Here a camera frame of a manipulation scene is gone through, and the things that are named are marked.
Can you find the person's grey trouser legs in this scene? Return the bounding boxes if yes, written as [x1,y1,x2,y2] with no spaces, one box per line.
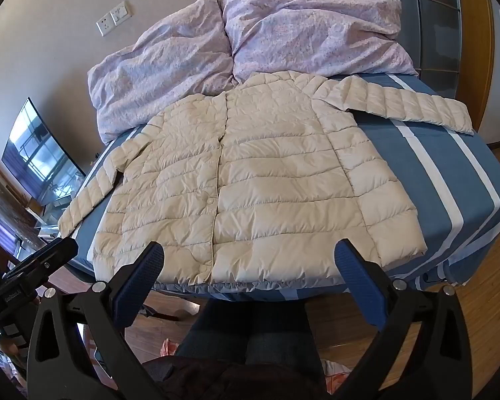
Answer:
[174,295,326,386]

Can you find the glass television stand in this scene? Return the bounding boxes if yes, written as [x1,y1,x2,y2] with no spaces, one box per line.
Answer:
[32,174,93,235]

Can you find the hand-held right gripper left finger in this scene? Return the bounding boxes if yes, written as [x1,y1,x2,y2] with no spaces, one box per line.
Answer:
[26,242,165,400]

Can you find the blue striped bed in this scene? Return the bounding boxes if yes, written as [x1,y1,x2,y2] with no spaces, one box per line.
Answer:
[58,71,500,303]

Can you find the flat screen television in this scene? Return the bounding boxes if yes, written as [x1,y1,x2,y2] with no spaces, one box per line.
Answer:
[2,98,86,207]

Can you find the frosted glass door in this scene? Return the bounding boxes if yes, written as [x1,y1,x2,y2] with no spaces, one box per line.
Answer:
[375,0,462,76]

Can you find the lilac floral quilt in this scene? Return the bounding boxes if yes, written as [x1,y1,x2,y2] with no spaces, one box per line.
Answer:
[87,0,419,144]

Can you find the cream puffer jacket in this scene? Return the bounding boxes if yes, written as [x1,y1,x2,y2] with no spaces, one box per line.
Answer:
[58,71,475,289]

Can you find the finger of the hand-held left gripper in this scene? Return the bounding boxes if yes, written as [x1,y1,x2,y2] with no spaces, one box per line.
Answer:
[2,237,79,286]

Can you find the white wall switch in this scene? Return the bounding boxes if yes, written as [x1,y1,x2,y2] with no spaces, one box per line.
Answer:
[110,2,132,26]

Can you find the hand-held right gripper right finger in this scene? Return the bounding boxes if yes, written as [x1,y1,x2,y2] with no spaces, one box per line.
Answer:
[334,238,473,400]

